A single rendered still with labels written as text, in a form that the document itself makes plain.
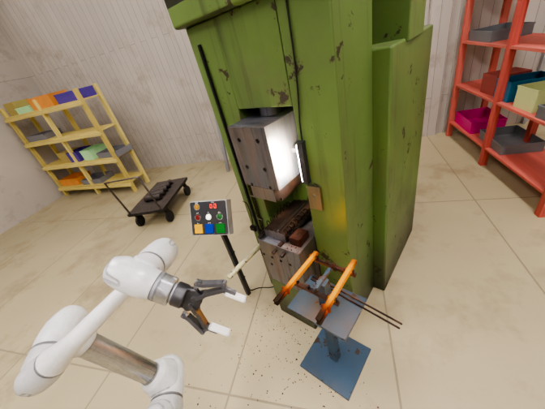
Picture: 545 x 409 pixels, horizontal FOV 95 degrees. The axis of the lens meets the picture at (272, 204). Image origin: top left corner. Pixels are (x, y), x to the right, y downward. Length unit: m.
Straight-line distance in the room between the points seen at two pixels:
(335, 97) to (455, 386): 1.99
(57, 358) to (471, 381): 2.29
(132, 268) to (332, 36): 1.13
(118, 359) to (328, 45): 1.65
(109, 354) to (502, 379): 2.33
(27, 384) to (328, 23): 1.68
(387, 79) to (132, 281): 1.52
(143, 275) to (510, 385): 2.29
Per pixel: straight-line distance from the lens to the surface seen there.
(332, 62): 1.26
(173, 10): 1.82
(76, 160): 7.24
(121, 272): 0.87
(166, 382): 1.63
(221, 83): 1.73
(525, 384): 2.53
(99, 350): 1.44
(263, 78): 1.49
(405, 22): 1.86
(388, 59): 1.64
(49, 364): 1.21
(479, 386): 2.42
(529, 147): 4.54
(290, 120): 1.58
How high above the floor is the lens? 2.13
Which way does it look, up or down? 32 degrees down
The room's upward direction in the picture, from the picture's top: 15 degrees counter-clockwise
